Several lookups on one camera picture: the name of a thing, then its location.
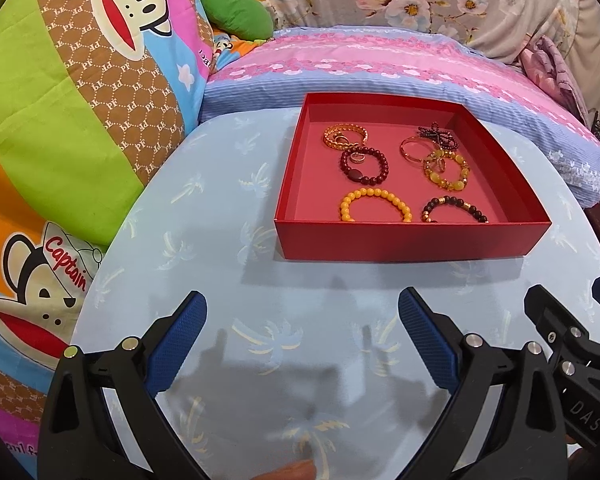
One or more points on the red cardboard box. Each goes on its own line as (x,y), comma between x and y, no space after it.
(405,240)

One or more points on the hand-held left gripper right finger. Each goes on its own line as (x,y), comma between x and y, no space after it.
(425,340)

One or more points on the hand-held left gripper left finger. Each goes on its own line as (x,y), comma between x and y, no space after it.
(175,345)

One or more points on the black beaded bow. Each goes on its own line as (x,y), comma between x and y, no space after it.
(437,135)

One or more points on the pink crumpled cloth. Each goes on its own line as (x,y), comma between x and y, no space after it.
(555,70)

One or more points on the thin gold bangle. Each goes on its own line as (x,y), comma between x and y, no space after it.
(405,152)

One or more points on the green cushion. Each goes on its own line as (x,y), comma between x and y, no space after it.
(237,12)

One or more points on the pink and blue striped pillow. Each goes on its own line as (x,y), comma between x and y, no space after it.
(380,70)

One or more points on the gold twisted bangle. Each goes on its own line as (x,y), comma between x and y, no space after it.
(361,132)

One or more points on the cartoon monkey printed blanket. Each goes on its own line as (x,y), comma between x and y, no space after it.
(70,135)

